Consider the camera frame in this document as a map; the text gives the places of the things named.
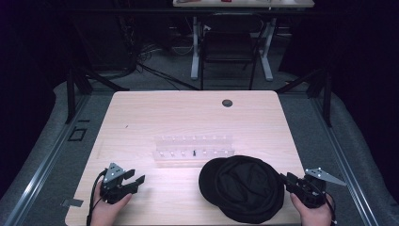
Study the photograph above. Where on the person's right hand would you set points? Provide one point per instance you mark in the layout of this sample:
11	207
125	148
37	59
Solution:
313	215

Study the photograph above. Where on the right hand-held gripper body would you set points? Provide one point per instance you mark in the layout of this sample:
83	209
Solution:
309	188

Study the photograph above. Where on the grey tape strip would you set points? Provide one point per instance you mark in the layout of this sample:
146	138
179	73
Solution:
72	202

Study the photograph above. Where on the person's left hand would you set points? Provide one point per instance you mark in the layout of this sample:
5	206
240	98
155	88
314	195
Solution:
108	212

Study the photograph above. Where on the grey table grommet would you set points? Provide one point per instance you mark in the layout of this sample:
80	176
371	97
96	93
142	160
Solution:
227	103

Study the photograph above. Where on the black chair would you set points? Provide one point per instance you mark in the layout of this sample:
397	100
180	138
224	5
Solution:
230	47

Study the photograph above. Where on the white desk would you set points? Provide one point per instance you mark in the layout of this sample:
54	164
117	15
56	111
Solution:
244	3

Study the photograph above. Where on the clear acrylic rack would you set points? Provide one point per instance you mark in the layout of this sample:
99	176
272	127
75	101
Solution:
194	147

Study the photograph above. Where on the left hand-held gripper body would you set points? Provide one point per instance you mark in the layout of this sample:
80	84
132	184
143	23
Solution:
113	175

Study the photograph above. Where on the black metal stand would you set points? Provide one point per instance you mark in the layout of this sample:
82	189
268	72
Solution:
75	88
323	91

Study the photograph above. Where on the black hat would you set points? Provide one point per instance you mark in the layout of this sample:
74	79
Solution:
241	188

